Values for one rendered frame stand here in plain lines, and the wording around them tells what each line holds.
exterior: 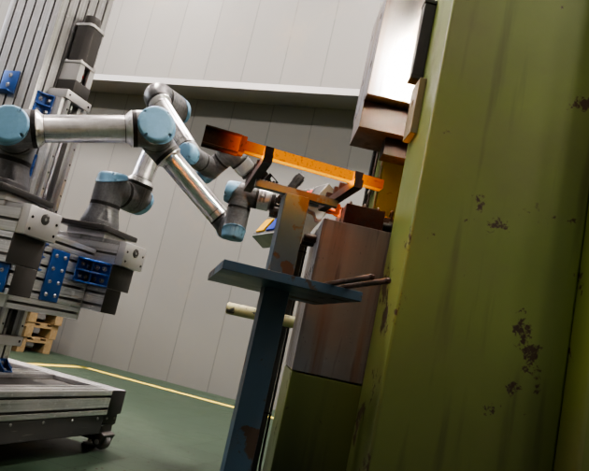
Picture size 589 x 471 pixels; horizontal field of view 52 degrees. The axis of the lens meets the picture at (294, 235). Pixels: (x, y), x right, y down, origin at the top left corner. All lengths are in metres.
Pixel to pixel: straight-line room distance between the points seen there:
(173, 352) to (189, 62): 2.81
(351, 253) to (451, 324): 0.39
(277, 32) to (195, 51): 0.85
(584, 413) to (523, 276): 0.34
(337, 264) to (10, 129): 1.02
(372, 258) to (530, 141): 0.53
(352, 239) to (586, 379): 0.70
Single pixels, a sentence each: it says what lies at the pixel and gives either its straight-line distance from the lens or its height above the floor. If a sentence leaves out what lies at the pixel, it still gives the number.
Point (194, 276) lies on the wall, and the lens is 5.42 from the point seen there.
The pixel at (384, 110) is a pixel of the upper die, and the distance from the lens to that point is 2.04.
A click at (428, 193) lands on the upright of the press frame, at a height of 0.98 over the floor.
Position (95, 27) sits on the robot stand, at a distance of 2.49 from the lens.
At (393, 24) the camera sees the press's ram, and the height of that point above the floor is 1.62.
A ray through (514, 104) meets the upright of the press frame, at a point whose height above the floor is 1.26.
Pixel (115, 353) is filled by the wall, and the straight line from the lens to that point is 5.73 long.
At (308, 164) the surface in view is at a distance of 1.35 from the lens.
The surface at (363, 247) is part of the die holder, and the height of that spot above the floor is 0.85.
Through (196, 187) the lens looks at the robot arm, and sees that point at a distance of 2.06.
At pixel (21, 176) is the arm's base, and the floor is 0.87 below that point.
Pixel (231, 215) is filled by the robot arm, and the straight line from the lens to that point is 1.94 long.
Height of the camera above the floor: 0.54
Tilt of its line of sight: 10 degrees up
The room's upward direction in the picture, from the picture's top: 12 degrees clockwise
